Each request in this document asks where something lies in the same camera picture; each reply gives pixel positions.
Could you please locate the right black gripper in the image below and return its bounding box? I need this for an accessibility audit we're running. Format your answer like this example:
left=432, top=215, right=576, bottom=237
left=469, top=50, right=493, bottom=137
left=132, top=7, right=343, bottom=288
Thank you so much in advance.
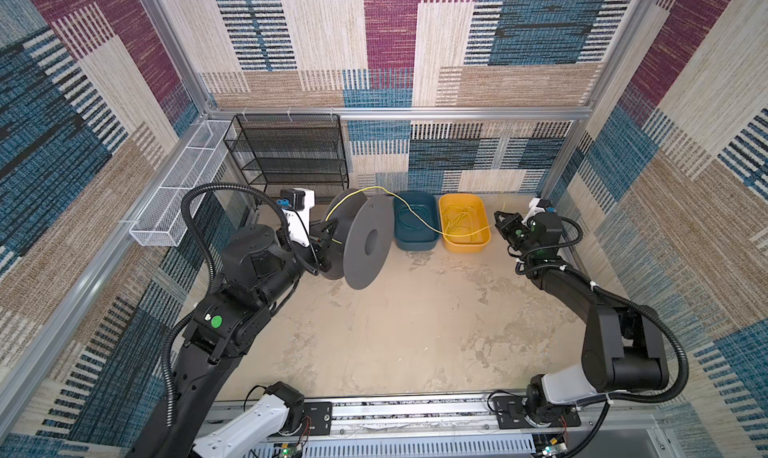
left=494, top=210, right=537, bottom=256

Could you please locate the yellow plastic bin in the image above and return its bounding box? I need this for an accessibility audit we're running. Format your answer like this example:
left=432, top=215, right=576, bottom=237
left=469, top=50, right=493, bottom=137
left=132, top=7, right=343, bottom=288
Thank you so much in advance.
left=438, top=194, right=491, bottom=254

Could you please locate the dark grey spool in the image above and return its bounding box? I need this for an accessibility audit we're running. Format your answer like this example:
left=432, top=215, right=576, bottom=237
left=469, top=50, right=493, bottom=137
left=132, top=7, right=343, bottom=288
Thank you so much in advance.
left=320, top=189, right=395, bottom=290

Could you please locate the yellow cable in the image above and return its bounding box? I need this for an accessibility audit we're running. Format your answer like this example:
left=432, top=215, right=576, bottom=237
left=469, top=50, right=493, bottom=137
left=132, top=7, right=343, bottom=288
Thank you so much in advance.
left=323, top=186, right=508, bottom=246

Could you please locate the teal plastic bin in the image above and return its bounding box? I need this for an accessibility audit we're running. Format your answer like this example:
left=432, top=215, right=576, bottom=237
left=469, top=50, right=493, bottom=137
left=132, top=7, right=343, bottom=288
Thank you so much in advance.
left=393, top=191, right=441, bottom=252

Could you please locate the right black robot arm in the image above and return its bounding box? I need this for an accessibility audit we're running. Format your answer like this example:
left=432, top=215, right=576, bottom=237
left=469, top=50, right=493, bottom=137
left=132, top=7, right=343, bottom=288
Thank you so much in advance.
left=494, top=209, right=690, bottom=426

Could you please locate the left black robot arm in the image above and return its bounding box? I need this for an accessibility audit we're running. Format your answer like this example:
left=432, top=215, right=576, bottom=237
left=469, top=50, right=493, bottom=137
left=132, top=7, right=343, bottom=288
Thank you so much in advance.
left=127, top=183, right=337, bottom=457

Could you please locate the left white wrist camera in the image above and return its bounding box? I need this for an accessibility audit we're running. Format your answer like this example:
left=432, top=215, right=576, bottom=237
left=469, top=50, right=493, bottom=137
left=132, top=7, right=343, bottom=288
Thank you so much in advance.
left=277, top=188, right=315, bottom=248

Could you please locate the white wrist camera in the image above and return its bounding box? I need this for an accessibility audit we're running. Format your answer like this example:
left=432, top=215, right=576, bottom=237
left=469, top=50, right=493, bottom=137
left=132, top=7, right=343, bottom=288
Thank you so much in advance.
left=523, top=198, right=555, bottom=222
left=277, top=188, right=315, bottom=248

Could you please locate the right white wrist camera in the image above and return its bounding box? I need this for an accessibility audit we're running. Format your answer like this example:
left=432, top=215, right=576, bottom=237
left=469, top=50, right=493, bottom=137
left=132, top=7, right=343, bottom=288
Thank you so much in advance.
left=523, top=198, right=555, bottom=222

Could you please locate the green cable coil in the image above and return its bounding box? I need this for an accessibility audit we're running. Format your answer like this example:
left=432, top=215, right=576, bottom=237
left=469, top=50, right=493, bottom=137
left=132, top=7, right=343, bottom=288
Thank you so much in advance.
left=400, top=207, right=436, bottom=234

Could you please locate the black wire shelf rack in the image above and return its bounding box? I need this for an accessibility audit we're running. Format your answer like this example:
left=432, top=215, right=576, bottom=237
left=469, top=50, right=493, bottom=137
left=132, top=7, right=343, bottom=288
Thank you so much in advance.
left=223, top=114, right=349, bottom=204

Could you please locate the white mesh wall basket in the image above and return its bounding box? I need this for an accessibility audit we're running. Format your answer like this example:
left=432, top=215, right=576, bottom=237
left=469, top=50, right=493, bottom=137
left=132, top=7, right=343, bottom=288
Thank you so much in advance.
left=129, top=120, right=229, bottom=247

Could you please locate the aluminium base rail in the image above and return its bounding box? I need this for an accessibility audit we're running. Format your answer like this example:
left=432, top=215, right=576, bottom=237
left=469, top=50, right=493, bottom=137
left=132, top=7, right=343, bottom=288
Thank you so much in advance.
left=152, top=387, right=661, bottom=458

